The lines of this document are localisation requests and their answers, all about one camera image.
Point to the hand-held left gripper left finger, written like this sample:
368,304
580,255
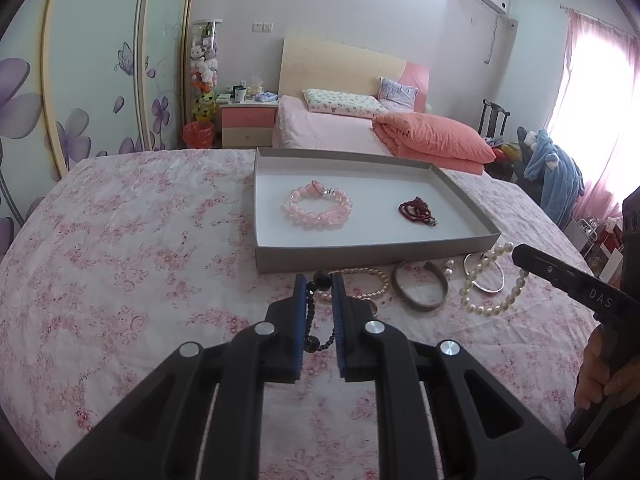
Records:
300,310

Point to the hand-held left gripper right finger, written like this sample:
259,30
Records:
339,312

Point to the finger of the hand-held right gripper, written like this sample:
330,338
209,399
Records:
555,272

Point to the silver bangle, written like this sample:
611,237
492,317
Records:
487,287

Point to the shallow grey cardboard box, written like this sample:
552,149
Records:
360,240

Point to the brown bangle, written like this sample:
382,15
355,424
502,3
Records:
420,305

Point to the person's right hand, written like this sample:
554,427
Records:
590,375

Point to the blue plush garment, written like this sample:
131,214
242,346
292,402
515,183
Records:
555,175

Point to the small pearl earring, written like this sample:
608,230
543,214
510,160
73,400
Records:
449,270

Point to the dark wooden chair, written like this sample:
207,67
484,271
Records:
492,117

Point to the pink floral cloth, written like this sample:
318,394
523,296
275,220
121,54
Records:
125,285

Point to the folded orange quilt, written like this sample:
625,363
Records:
435,137

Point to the bed with beige headboard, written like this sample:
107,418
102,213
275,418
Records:
320,130

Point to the pink curtain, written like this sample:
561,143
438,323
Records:
595,85

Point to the pink and beige nightstand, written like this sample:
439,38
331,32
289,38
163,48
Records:
247,122

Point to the red trash bin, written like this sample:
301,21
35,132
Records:
198,136

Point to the white floral pillow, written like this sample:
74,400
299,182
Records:
340,101

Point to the white mug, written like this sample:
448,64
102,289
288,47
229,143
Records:
240,94

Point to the lilac pillow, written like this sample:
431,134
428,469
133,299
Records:
397,94

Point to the clear tube of plush toys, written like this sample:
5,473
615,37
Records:
205,70

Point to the floral sliding-door wardrobe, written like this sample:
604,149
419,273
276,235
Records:
90,70

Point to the white wall socket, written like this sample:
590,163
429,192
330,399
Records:
261,27

